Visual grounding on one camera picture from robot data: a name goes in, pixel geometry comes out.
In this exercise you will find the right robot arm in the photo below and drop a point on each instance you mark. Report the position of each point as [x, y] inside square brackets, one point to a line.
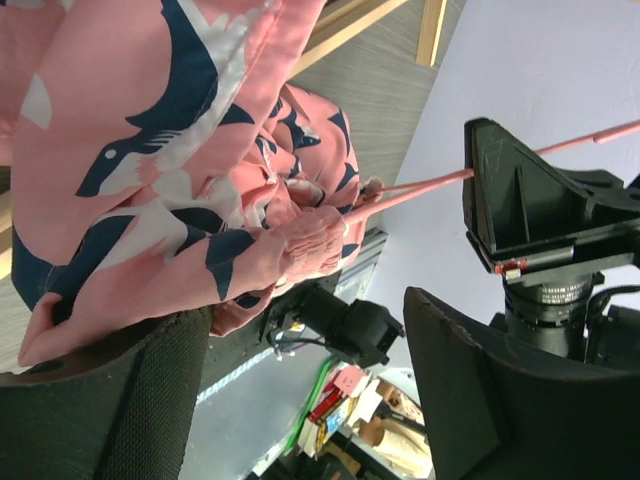
[557, 315]

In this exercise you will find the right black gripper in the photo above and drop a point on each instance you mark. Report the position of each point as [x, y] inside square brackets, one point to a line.
[523, 214]

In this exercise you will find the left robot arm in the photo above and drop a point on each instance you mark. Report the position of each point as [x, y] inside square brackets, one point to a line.
[364, 330]

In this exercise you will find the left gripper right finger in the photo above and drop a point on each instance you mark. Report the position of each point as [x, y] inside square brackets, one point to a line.
[498, 408]

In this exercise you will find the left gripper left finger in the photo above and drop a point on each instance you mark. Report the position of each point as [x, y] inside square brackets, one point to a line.
[120, 408]

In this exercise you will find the pink shark print shorts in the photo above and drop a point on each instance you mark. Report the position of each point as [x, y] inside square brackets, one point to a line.
[161, 162]

